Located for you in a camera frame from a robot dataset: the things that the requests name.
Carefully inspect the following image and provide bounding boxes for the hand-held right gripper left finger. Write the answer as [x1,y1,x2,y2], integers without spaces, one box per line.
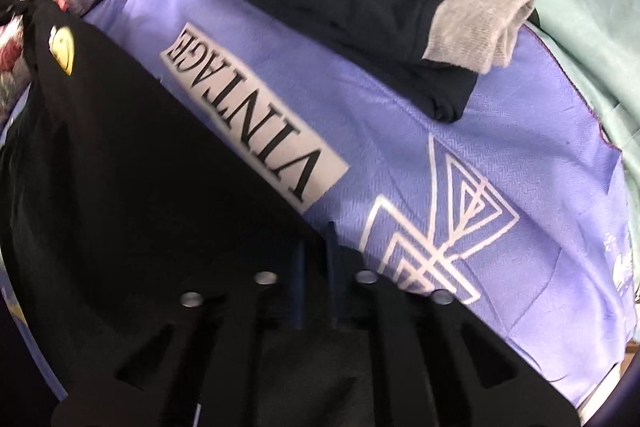
[52,239,308,427]

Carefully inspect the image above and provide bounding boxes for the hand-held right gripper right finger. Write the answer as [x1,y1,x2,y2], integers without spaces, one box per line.
[325,221,592,427]

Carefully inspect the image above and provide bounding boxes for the black pants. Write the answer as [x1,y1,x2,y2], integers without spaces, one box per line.
[0,0,436,427]

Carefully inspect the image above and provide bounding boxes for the purple printed bed sheet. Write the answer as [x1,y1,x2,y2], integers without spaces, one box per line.
[0,0,640,410]

